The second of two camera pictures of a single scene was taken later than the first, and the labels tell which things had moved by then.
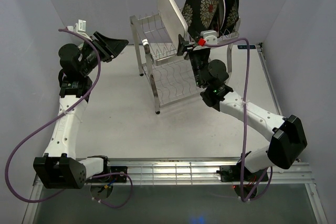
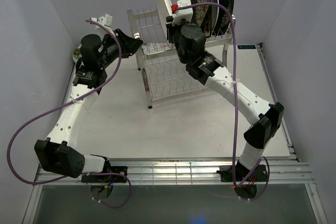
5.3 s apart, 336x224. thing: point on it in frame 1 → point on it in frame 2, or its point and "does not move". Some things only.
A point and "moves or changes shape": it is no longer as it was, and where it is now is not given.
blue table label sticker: [244, 46] does not move
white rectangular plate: [174, 22] moves or changes shape
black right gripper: [182, 46] → [170, 28]
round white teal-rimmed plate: [221, 8] → [214, 10]
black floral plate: [231, 13] moves or changes shape
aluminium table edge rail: [196, 173] does not move
